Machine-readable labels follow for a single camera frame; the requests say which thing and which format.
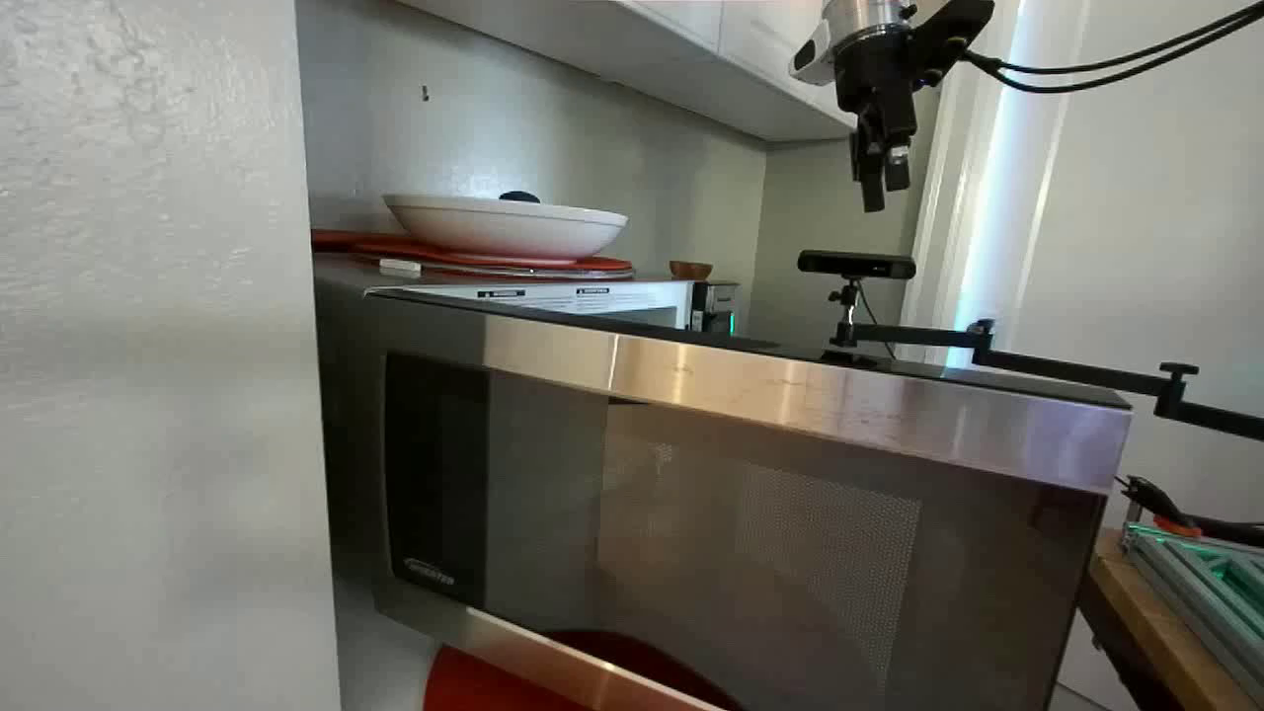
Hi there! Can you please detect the stainless steel microwave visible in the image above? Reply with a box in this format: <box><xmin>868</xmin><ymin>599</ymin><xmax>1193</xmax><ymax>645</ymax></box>
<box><xmin>313</xmin><ymin>281</ymin><xmax>1137</xmax><ymax>711</ymax></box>

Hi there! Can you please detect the black bar camera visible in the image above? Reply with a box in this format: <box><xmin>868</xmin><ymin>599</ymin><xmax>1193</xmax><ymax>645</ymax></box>
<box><xmin>793</xmin><ymin>247</ymin><xmax>921</xmax><ymax>283</ymax></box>

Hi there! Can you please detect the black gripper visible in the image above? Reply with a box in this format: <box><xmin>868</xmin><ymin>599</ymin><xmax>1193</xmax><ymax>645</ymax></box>
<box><xmin>833</xmin><ymin>25</ymin><xmax>975</xmax><ymax>216</ymax></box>

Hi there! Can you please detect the wooden table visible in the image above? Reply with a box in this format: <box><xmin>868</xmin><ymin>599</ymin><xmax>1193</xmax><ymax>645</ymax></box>
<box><xmin>1078</xmin><ymin>526</ymin><xmax>1264</xmax><ymax>711</ymax></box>

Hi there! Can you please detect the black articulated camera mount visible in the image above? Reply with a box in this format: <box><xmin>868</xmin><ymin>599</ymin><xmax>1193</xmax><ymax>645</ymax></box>
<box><xmin>823</xmin><ymin>277</ymin><xmax>1264</xmax><ymax>447</ymax></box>

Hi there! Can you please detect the white bowl with plant print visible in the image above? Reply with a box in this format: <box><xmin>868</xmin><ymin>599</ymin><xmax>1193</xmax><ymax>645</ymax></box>
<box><xmin>381</xmin><ymin>188</ymin><xmax>631</xmax><ymax>260</ymax></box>

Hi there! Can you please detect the black and orange tool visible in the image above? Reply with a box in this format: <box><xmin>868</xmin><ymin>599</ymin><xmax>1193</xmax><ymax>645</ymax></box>
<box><xmin>1116</xmin><ymin>471</ymin><xmax>1264</xmax><ymax>551</ymax></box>

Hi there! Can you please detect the slotted plastic rack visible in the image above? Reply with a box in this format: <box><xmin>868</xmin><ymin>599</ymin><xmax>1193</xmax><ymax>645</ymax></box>
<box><xmin>1118</xmin><ymin>512</ymin><xmax>1264</xmax><ymax>691</ymax></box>

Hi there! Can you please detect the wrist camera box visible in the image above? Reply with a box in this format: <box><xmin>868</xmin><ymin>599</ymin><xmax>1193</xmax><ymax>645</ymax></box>
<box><xmin>792</xmin><ymin>29</ymin><xmax>860</xmax><ymax>92</ymax></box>

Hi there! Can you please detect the red flat mat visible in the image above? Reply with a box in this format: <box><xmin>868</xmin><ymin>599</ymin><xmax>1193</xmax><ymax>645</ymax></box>
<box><xmin>313</xmin><ymin>223</ymin><xmax>639</xmax><ymax>283</ymax></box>

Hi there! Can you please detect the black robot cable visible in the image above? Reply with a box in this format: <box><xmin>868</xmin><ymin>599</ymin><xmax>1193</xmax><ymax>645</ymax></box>
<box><xmin>966</xmin><ymin>0</ymin><xmax>1264</xmax><ymax>97</ymax></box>

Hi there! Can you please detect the white box with label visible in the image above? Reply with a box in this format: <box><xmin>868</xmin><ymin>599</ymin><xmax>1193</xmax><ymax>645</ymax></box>
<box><xmin>313</xmin><ymin>254</ymin><xmax>700</xmax><ymax>333</ymax></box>

